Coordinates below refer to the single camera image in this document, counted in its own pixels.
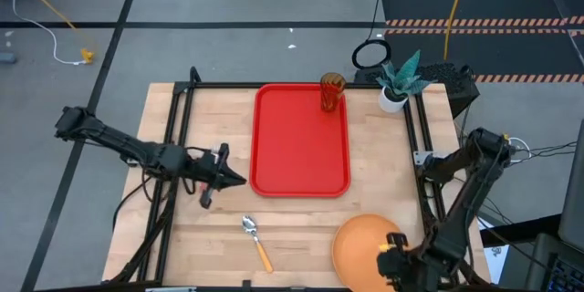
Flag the black mat with hazard stripes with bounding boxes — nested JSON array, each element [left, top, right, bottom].
[[381, 0, 584, 85]]

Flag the spoon with orange handle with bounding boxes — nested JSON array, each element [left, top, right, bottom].
[[241, 214, 275, 275]]

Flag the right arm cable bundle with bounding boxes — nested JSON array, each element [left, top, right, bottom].
[[474, 136, 579, 256]]

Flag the laptop keyboard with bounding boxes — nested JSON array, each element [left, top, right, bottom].
[[524, 232, 584, 292]]

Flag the grey monitor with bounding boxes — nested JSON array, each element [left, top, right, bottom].
[[557, 118, 584, 253]]

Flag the orange plate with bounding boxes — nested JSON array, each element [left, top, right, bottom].
[[331, 213, 408, 292]]

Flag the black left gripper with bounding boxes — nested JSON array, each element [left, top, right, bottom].
[[191, 142, 248, 210]]

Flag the amber ribbed plastic cup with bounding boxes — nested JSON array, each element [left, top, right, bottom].
[[319, 71, 347, 113]]

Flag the silver metal frame bracket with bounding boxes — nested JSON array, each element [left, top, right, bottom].
[[412, 150, 439, 166]]

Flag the orange cable with yellow plug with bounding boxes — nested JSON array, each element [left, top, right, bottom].
[[0, 0, 96, 65]]

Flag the black aluminium table frame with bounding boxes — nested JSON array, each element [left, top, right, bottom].
[[107, 66, 492, 292]]

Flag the black cable with loop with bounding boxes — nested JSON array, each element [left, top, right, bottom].
[[350, 0, 393, 71]]

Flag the potted plant in white pot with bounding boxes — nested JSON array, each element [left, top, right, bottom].
[[375, 49, 433, 114]]

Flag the yellow hanging cable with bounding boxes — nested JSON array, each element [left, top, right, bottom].
[[443, 0, 474, 62]]

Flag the left arm black cables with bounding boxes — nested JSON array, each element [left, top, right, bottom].
[[111, 145, 215, 234]]

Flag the white floor cable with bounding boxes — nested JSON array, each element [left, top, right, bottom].
[[5, 0, 86, 67]]

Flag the red plastic tray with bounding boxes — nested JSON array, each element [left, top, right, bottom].
[[248, 82, 352, 199]]

